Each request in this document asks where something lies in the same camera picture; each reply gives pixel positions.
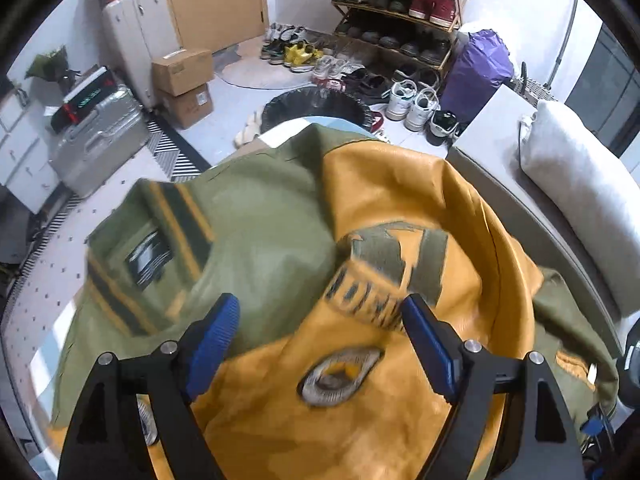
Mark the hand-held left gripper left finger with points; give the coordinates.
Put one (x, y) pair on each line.
(215, 340)

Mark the mop pole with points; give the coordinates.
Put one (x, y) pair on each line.
(564, 40)

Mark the white plastic bag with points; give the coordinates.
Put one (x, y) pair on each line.
(475, 27)

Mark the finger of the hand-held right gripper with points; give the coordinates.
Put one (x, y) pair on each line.
(594, 426)

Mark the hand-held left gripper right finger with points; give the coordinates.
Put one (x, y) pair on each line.
(430, 345)

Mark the purple bag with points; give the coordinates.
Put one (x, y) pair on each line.
(475, 75)

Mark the white dresser with drawers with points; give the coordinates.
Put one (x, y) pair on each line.
(20, 160)

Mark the green wrapped bouquet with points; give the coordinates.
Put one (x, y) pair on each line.
(47, 62)

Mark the wicker laundry basket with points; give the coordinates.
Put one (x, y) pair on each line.
(537, 87)

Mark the grey ottoman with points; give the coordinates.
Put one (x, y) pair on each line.
(500, 120)

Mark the group of assorted shoes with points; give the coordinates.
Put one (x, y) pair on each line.
(300, 52)

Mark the silver suitcase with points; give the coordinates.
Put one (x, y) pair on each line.
(100, 145)

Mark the black framed glass door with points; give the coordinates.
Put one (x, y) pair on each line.
(610, 85)

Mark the cardboard box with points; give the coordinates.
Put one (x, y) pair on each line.
(187, 107)
(182, 70)

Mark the beige door rug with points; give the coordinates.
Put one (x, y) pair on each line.
(250, 72)

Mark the checkered blanket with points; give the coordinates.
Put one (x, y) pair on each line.
(325, 122)

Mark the black shoe box red stripe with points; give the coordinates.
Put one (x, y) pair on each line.
(85, 102)

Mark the white upright suitcase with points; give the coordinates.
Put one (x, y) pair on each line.
(140, 25)

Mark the beige slippers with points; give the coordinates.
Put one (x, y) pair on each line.
(247, 130)

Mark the wooden door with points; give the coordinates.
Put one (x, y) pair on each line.
(215, 0)

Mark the green and yellow jacket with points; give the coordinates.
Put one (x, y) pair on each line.
(280, 210)

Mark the grey folded sweatshirt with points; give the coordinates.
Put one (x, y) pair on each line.
(575, 175)

